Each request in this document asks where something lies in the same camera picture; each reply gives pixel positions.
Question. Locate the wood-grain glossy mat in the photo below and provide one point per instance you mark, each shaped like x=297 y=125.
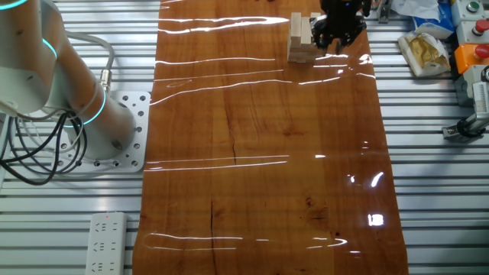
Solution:
x=248 y=126

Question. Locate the metal corner bracket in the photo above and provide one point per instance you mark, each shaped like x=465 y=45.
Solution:
x=383 y=14

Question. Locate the white crumpled paper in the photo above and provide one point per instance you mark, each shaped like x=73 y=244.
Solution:
x=416 y=7

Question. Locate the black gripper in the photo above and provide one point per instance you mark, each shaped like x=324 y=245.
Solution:
x=344 y=15

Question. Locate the white power strip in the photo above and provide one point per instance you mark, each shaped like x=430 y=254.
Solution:
x=106 y=244

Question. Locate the white ribbed housing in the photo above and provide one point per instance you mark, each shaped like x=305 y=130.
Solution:
x=480 y=97

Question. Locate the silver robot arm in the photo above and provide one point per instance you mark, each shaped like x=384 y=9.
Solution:
x=38 y=68

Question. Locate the blue tissue pack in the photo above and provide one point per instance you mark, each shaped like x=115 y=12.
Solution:
x=439 y=28

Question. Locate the orange box with red button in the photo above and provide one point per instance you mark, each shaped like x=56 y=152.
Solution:
x=464 y=57

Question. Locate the aluminium stand with black clamp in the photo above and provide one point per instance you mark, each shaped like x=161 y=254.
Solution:
x=451 y=131

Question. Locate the grey box with green button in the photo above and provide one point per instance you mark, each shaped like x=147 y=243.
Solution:
x=460 y=15

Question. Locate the white bag with golden content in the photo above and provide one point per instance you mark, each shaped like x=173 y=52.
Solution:
x=424 y=53

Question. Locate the grey device box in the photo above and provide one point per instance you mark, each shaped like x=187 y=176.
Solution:
x=464 y=86

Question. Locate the wooden Jenga block stack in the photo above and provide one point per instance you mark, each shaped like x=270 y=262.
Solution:
x=302 y=55

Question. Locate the grey box with red button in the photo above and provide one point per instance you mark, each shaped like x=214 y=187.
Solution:
x=466 y=34

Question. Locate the silver perforated mounting plate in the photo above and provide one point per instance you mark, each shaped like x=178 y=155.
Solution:
x=133 y=153

